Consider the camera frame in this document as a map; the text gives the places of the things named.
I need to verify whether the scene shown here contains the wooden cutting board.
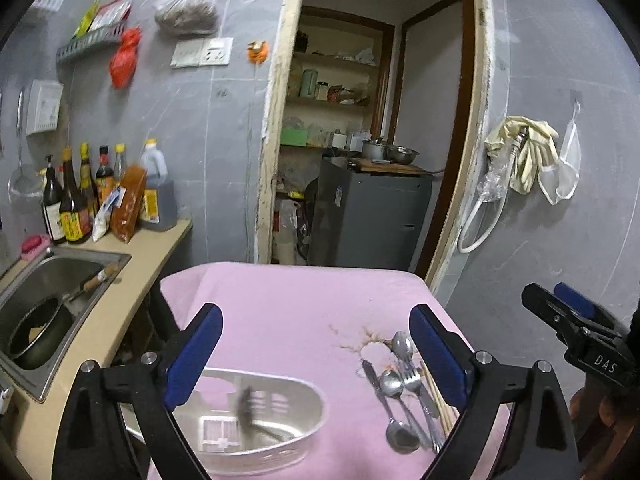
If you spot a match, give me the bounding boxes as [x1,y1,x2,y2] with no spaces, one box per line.
[350,157,433,177]

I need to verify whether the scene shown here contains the stainless steel sink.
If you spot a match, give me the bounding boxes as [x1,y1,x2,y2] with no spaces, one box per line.
[0,247,132,403]

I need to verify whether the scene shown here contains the dark yellow label sauce bottle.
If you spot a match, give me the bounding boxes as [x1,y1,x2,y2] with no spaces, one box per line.
[59,147,93,245]

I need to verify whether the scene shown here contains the white blue packet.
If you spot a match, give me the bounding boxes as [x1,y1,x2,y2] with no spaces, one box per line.
[91,187,126,241]

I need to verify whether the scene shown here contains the grey cabinet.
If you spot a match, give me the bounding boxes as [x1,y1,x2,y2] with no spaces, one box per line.
[307,156,433,273]

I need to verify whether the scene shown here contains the yellow green packet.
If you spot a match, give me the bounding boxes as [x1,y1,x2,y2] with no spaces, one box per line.
[72,0,103,40]

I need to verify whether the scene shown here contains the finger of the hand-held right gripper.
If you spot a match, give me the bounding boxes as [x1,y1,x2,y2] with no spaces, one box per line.
[521,283,581,348]
[554,282,618,333]

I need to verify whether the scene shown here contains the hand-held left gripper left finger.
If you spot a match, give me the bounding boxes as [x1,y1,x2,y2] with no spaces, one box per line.
[51,302,224,480]

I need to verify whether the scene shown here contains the snack packets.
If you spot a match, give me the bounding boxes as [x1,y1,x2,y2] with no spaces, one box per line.
[327,84,371,106]

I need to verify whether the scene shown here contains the white wall switch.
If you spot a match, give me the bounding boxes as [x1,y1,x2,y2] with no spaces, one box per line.
[170,40,205,68]

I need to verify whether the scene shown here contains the wooden handled brush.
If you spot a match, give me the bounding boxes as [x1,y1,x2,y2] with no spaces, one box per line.
[67,262,121,303]

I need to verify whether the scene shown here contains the white plastic utensil holder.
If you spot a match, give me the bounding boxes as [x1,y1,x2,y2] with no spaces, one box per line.
[172,367,329,476]

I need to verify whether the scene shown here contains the orange wall hook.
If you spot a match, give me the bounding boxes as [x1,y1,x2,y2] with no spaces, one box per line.
[246,39,271,64]

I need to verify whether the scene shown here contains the white wall socket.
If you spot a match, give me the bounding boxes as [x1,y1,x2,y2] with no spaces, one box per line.
[200,37,234,67]

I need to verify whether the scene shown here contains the cream rubber gloves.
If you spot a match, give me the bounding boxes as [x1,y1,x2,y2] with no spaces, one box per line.
[485,116,560,195]

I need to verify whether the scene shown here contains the red cap sauce bottle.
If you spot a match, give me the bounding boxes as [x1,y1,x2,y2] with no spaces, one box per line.
[95,146,117,206]

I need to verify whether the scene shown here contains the dark kitchen utensil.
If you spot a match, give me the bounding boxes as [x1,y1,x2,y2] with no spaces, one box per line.
[234,386,293,445]

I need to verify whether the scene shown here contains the pink soap dish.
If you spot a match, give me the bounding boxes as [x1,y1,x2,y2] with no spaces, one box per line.
[20,234,53,261]

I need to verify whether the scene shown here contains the white wall box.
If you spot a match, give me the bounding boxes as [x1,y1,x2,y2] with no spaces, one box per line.
[25,80,65,136]

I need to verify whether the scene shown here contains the small metal pot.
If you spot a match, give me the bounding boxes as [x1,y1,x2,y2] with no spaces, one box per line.
[361,136,386,161]

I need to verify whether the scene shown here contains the black cooking pot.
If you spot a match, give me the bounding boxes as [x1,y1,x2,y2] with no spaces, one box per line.
[7,295,76,371]

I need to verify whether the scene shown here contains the steel spoon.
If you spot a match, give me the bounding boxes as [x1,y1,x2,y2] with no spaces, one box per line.
[391,331,432,418]
[379,370,435,453]
[361,359,422,455]

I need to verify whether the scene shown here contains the white mesh bag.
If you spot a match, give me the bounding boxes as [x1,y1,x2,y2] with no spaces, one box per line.
[537,105,582,206]

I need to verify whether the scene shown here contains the orange spice packet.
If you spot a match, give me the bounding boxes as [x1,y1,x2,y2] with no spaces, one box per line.
[109,164,148,243]

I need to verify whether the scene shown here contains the white cloth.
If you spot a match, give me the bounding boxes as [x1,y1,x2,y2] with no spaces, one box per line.
[337,47,377,67]

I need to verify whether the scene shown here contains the large dark oil jug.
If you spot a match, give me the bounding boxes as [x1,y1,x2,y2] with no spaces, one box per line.
[137,138,179,233]

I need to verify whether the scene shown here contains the dark pump sauce bottle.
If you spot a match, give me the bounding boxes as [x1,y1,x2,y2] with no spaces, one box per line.
[41,154,67,246]

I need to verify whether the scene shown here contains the white hose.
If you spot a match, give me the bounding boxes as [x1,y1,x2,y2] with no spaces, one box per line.
[457,192,508,255]

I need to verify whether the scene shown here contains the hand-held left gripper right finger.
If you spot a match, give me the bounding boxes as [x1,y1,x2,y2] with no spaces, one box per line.
[408,304,581,480]

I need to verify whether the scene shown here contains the worn door frame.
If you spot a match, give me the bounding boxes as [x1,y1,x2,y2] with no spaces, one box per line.
[252,0,496,296]

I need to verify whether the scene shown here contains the pink floral tablecloth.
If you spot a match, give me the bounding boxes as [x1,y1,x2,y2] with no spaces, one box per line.
[147,261,516,480]

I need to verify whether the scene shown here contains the red plastic bag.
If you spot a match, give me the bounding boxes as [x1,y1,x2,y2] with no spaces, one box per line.
[109,27,144,90]

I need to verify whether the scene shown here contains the brown pantry shelf unit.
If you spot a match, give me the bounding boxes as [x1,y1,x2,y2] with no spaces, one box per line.
[272,6,396,266]

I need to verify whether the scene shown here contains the grey wall rack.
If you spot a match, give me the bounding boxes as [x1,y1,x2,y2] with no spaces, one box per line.
[56,19,126,65]

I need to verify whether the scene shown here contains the red white packet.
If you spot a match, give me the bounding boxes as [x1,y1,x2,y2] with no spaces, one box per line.
[90,0,133,31]

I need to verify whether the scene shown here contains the clear yellow cap bottle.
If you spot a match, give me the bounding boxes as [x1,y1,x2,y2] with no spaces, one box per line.
[112,143,128,188]

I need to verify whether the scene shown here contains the hanging metal strainer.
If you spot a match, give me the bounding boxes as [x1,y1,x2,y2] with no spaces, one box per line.
[7,89,43,198]

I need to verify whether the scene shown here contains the clear plastic bag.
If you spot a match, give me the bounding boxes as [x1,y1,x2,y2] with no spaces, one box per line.
[475,152,513,203]

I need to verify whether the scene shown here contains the yellow cap sauce bottle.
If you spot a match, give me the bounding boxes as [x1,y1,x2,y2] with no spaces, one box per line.
[77,142,100,218]

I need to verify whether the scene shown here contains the brown wooden chair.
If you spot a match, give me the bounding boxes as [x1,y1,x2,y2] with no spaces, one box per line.
[570,377,640,463]

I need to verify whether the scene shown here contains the metal bowl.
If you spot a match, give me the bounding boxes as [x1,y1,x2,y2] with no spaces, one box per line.
[382,144,421,166]

